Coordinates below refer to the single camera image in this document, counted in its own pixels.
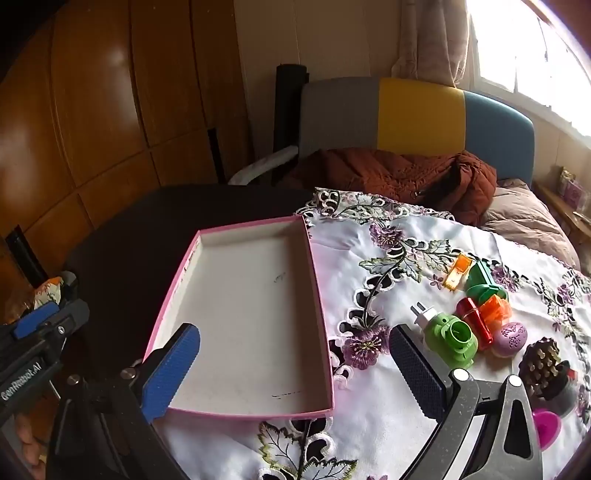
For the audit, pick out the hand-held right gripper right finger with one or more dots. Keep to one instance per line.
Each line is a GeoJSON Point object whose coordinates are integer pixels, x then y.
{"type": "Point", "coordinates": [415, 374]}

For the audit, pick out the green plug-in device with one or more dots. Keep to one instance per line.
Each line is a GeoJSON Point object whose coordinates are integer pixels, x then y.
{"type": "Point", "coordinates": [445, 339]}

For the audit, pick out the red metal cylinder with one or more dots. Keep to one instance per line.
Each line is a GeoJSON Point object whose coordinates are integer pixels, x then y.
{"type": "Point", "coordinates": [472, 318]}

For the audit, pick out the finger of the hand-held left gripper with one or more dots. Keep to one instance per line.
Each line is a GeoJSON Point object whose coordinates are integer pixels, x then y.
{"type": "Point", "coordinates": [37, 319]}

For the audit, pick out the small red block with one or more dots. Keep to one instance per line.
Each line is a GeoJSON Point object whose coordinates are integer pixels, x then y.
{"type": "Point", "coordinates": [572, 374]}

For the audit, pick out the purple patterned egg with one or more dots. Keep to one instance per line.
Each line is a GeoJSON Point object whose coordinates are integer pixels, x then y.
{"type": "Point", "coordinates": [508, 342]}

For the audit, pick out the rust brown quilted jacket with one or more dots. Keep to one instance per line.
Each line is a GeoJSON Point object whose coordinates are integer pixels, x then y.
{"type": "Point", "coordinates": [383, 177]}

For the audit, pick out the bright window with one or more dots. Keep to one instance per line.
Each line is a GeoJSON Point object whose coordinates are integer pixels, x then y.
{"type": "Point", "coordinates": [517, 50]}

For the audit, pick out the orange yellow plastic clip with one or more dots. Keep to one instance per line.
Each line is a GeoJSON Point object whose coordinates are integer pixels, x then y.
{"type": "Point", "coordinates": [457, 273]}

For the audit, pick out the white floral embroidered tablecloth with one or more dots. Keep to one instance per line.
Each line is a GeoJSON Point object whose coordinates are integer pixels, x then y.
{"type": "Point", "coordinates": [355, 249]}

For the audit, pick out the purple gift box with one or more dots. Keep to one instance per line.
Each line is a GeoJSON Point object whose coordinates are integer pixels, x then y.
{"type": "Point", "coordinates": [572, 190]}

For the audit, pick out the orange linked plastic cubes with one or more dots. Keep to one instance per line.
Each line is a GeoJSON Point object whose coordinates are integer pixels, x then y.
{"type": "Point", "coordinates": [497, 313]}

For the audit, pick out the beige pink duvet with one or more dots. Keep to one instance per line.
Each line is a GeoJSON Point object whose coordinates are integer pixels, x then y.
{"type": "Point", "coordinates": [526, 217]}

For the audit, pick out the person's left hand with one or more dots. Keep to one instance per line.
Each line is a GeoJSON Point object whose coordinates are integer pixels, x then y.
{"type": "Point", "coordinates": [28, 438]}

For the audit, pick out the brown wooden wardrobe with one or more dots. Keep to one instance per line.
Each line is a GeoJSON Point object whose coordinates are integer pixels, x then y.
{"type": "Point", "coordinates": [101, 115]}

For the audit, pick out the pink shallow cardboard box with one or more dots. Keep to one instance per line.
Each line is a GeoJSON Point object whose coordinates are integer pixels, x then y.
{"type": "Point", "coordinates": [249, 300]}

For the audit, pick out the beige patterned curtain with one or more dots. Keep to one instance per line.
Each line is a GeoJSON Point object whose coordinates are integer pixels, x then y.
{"type": "Point", "coordinates": [429, 41]}

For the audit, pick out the crumpled snack bag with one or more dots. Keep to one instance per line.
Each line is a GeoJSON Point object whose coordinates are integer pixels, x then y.
{"type": "Point", "coordinates": [48, 293]}

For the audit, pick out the brown pin massage brush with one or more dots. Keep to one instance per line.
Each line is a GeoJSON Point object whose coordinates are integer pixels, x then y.
{"type": "Point", "coordinates": [545, 369]}

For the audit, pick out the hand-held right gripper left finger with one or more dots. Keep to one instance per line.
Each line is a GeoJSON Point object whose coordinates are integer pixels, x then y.
{"type": "Point", "coordinates": [171, 373]}

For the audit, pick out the magenta round plastic piece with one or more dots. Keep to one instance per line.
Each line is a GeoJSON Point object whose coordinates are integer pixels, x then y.
{"type": "Point", "coordinates": [547, 427]}

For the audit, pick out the green plastic stamp toy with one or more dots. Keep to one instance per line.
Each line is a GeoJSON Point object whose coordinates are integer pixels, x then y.
{"type": "Point", "coordinates": [485, 281]}

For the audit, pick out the wooden side desk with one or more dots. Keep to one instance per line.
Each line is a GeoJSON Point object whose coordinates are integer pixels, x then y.
{"type": "Point", "coordinates": [568, 221]}

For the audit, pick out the white chair armrest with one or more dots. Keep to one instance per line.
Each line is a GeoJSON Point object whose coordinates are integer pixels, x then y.
{"type": "Point", "coordinates": [263, 167]}

